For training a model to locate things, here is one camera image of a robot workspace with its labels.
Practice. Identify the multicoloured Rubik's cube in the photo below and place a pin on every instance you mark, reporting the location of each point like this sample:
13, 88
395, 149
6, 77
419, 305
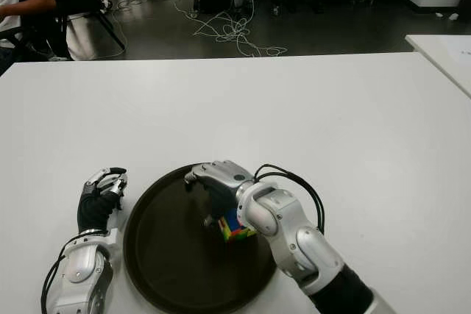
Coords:
235, 231

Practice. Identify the white side table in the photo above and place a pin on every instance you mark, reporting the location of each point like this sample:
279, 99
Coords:
445, 56

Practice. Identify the black office chair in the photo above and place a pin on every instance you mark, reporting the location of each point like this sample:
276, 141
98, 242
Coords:
81, 1

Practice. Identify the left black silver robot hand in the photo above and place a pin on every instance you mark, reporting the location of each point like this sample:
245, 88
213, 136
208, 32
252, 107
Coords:
92, 211

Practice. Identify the dark brown round plate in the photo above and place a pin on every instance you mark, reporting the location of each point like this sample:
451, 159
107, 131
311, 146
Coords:
173, 248

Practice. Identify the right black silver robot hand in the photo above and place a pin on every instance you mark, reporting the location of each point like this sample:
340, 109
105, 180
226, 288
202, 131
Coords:
224, 181

